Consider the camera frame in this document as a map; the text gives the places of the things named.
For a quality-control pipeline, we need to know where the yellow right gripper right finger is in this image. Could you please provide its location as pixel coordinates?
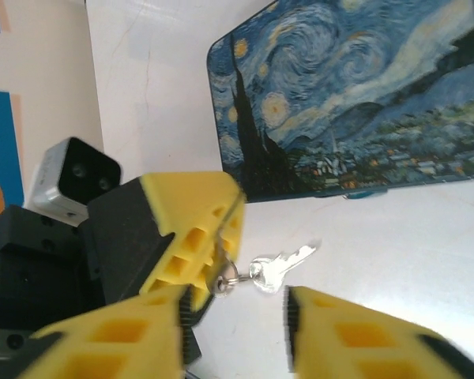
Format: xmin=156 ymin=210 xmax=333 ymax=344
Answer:
xmin=280 ymin=284 xmax=474 ymax=379

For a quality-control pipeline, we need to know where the silver key ring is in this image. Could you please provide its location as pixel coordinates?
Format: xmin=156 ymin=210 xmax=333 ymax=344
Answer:
xmin=220 ymin=258 xmax=260 ymax=288

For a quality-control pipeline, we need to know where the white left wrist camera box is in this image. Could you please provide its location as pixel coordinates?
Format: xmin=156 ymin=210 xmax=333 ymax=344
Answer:
xmin=26 ymin=136 xmax=122 ymax=229

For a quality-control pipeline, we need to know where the blue wall panel orange circle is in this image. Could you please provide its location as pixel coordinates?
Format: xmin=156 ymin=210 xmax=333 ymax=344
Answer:
xmin=0 ymin=89 xmax=25 ymax=244

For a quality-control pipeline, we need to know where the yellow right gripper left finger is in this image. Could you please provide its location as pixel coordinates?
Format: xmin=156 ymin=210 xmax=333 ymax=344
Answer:
xmin=3 ymin=284 xmax=194 ymax=379

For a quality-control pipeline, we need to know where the starry night print mat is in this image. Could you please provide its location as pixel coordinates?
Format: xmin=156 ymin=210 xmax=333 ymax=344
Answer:
xmin=205 ymin=0 xmax=474 ymax=199

